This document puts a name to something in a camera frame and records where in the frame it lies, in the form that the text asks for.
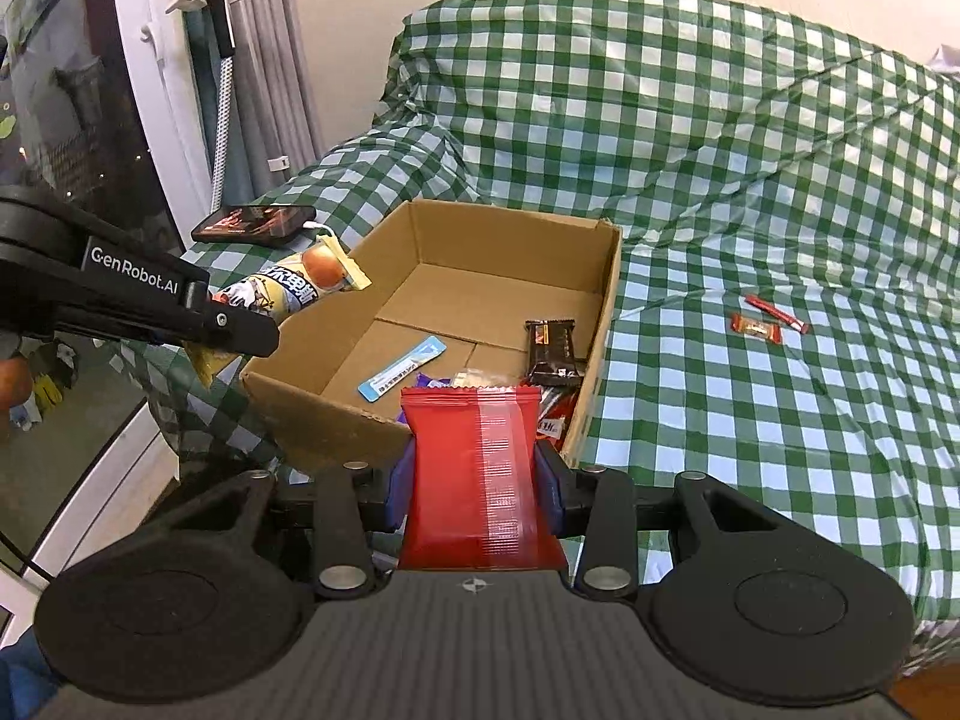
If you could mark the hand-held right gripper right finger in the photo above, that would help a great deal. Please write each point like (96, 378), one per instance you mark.
(550, 487)

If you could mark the small orange brown candy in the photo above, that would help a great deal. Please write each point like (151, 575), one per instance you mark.
(757, 328)

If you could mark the plain red snack packet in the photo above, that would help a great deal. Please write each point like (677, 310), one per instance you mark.
(465, 480)

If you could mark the white cloth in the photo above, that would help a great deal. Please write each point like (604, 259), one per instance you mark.
(946, 60)

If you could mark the black smartphone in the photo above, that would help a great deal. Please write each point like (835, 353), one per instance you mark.
(255, 223)

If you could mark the green checked bed sheet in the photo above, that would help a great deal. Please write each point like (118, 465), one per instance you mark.
(712, 165)

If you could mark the dark brown chocolate bar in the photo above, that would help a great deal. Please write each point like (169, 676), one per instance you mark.
(553, 352)

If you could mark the white window frame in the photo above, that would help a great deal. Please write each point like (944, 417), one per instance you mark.
(165, 90)

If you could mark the purple snack bar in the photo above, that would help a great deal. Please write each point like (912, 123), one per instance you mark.
(431, 381)

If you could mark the brown cardboard box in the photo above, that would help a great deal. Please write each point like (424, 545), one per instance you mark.
(480, 240)

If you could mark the black garment steamer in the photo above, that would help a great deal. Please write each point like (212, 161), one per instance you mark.
(217, 7)

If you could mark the silver snack packet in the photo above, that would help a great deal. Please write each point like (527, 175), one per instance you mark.
(472, 376)

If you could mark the cream yellow snack packet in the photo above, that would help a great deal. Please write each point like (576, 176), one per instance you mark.
(300, 281)

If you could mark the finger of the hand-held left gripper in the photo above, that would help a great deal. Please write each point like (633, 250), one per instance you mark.
(240, 326)

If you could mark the light blue stick packet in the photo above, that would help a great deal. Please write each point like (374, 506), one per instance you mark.
(405, 367)

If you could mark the blue clothing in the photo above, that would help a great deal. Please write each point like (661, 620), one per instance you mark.
(22, 682)

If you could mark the grey curtain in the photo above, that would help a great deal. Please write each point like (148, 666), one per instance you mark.
(285, 75)

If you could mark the red printed snack packet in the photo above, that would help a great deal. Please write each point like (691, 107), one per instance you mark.
(555, 420)

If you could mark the thin red stick packet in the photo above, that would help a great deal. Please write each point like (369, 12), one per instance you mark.
(791, 325)

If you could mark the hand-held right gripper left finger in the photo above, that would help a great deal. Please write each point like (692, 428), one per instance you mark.
(396, 491)

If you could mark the person's left hand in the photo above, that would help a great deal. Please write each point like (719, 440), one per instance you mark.
(13, 390)

